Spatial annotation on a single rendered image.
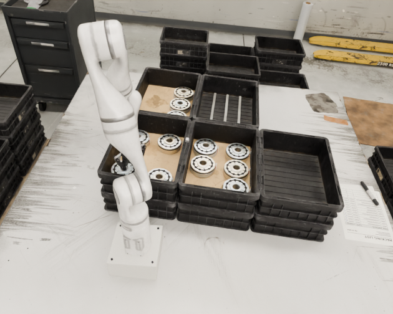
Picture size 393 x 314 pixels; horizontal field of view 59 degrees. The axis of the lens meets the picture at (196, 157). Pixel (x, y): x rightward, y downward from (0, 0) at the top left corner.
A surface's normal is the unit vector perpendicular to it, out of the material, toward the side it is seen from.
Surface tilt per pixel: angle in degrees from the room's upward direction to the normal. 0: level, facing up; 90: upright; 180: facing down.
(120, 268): 90
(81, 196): 0
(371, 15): 90
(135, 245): 90
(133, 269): 90
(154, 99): 0
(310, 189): 0
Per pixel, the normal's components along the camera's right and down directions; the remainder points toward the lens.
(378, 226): 0.07, -0.72
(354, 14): -0.06, 0.69
